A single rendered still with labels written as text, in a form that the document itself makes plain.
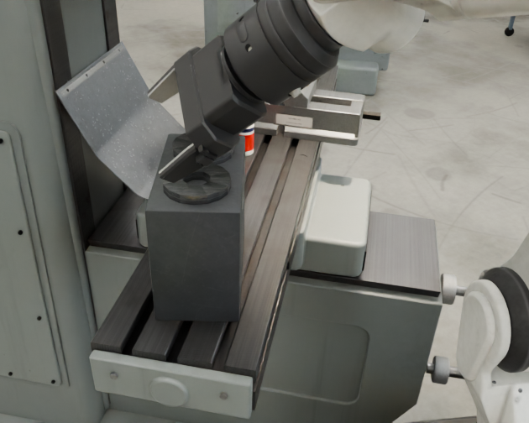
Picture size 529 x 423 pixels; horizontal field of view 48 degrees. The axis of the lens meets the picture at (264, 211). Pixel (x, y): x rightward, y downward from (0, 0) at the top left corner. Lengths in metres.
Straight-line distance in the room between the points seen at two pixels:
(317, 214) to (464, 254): 1.54
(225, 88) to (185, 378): 0.41
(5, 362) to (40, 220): 0.48
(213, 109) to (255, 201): 0.55
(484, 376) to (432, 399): 1.21
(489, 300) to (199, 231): 0.39
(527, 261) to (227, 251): 0.39
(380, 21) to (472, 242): 2.35
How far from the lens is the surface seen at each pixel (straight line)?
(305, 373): 1.46
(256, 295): 0.89
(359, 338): 1.36
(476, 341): 0.87
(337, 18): 0.52
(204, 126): 0.57
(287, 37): 0.52
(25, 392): 1.74
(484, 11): 0.48
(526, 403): 0.93
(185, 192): 0.75
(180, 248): 0.77
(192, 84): 0.60
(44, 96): 1.20
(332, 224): 1.25
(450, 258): 2.70
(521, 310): 0.83
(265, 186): 1.15
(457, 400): 2.12
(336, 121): 1.32
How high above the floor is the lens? 1.56
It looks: 33 degrees down
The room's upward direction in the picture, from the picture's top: 2 degrees clockwise
